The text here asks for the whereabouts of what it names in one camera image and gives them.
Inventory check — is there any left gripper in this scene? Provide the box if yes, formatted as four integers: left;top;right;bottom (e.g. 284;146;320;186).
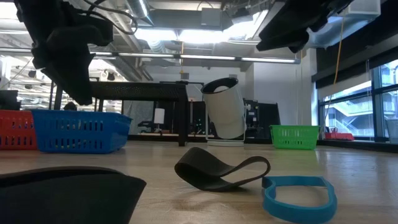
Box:
30;23;114;106

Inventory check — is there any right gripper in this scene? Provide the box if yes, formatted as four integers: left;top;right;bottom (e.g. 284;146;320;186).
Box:
256;0;355;54

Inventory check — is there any blue plastic basket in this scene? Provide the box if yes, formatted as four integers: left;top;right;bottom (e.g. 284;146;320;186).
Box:
30;108;133;155

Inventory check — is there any red plastic basket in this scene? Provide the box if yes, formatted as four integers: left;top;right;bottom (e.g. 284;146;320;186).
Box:
0;109;38;151

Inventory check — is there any green plastic basket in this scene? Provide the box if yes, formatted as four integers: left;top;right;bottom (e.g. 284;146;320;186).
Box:
269;124;320;151

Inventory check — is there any black wide rubber band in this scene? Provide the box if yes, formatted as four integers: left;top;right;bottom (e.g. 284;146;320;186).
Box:
0;166;147;224
174;147;272;193

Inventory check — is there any large light blue rubber band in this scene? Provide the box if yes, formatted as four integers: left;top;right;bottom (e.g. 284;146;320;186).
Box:
261;175;338;224

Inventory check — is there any black perforated metal shelf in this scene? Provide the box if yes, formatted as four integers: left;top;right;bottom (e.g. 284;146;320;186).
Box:
48;81;190;147

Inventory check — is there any black monitor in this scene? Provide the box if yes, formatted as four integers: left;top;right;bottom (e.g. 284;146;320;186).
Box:
0;89;21;111

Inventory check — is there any grey ceiling box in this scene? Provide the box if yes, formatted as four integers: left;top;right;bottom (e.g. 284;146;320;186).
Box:
200;7;223;27

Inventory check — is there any small white table lamp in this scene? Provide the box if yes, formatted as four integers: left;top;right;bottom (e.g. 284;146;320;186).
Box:
153;107;166;134

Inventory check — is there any black machine cabinet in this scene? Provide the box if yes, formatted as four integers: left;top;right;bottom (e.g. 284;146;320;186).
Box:
243;98;281;140

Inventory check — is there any long ceiling light strip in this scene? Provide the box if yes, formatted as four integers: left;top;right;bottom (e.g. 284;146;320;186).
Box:
0;48;301;65

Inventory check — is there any white cylindrical lamp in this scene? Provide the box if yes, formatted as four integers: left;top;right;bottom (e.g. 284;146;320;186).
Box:
200;77;248;147

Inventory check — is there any red storage bin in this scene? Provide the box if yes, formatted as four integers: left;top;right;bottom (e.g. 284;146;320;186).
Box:
323;131;355;142

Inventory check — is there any yellow hanging cord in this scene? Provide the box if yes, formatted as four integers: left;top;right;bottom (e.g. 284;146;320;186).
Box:
333;17;345;85

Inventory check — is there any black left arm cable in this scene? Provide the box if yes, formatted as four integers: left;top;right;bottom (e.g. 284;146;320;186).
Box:
82;0;139;35

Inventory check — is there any silver round ventilation duct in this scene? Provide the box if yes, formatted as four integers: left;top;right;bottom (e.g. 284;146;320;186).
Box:
126;0;155;27

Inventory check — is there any black window frame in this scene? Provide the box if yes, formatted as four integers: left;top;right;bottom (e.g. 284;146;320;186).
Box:
317;58;398;144

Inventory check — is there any black aluminium rig frame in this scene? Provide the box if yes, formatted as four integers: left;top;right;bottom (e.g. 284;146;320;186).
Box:
127;132;398;154

